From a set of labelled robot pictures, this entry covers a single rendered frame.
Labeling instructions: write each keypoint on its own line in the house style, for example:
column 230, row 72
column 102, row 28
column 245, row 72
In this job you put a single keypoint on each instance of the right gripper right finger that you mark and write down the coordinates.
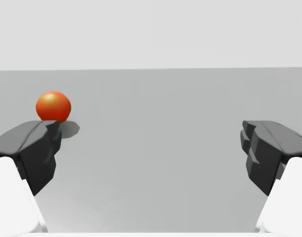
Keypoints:
column 267, row 158

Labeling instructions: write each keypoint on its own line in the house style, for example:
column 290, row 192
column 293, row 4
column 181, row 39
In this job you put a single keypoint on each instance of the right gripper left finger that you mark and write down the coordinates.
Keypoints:
column 35, row 153

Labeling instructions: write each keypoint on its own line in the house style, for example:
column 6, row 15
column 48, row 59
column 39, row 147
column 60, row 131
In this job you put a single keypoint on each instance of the small round ball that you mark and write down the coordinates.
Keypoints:
column 53, row 106

